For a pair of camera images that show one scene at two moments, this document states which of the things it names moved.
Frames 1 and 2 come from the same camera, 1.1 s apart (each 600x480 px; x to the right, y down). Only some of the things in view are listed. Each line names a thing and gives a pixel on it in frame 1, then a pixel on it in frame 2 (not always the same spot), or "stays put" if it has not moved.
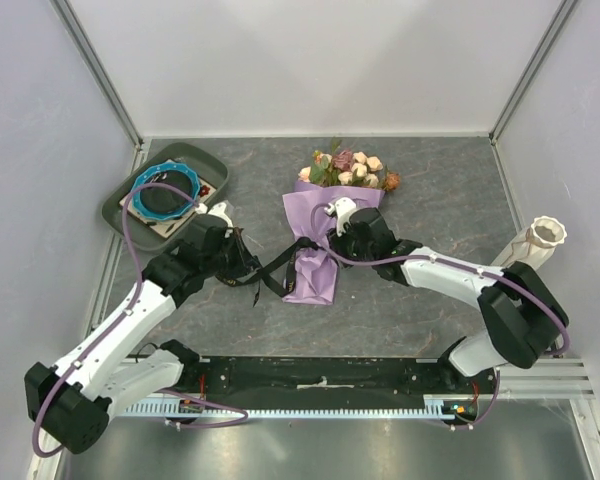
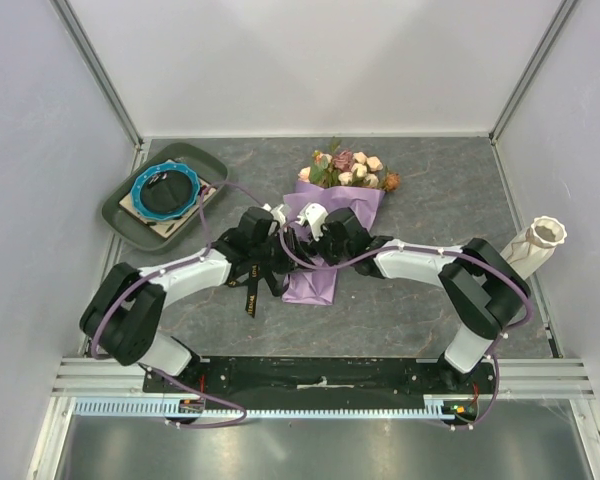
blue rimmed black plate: x=166 y=204 stays put
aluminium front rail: x=547 y=378 stays put
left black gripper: x=245 y=261 to x=292 y=243
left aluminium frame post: x=93 y=61 stays put
